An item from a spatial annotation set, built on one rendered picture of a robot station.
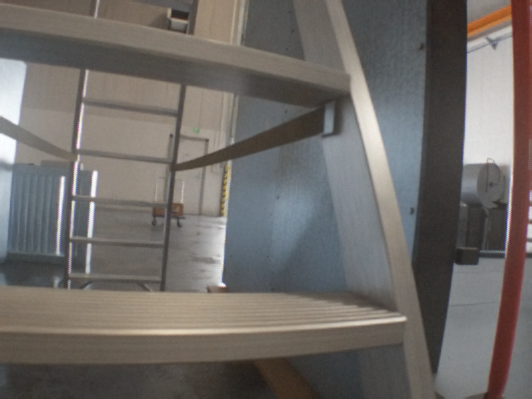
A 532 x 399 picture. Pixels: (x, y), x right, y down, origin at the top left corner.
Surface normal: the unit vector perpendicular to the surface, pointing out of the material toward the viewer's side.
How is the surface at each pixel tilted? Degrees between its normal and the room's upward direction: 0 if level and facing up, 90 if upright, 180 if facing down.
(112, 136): 90
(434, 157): 90
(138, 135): 90
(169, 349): 90
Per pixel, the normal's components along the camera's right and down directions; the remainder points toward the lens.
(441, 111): 0.30, 0.03
